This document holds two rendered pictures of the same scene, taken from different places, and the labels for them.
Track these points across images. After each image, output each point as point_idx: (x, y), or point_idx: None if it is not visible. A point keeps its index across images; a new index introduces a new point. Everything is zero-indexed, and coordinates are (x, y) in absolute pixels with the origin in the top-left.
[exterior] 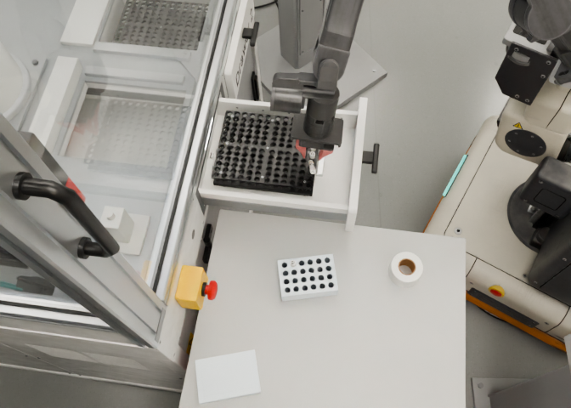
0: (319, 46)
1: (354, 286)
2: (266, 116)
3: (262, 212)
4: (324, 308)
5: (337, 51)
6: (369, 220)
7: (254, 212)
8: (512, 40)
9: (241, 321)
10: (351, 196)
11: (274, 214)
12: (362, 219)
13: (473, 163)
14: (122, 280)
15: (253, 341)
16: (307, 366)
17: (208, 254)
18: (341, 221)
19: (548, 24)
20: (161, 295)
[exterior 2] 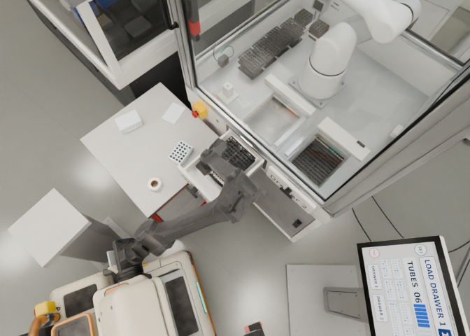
0: (213, 150)
1: (166, 166)
2: (242, 169)
3: (259, 216)
4: (168, 152)
5: (207, 156)
6: (222, 257)
7: (260, 213)
8: (178, 270)
9: (186, 127)
10: (182, 169)
11: (254, 220)
12: (224, 255)
13: (198, 309)
14: (183, 54)
15: (177, 127)
16: (157, 136)
17: None
18: (230, 245)
19: (141, 227)
20: (194, 89)
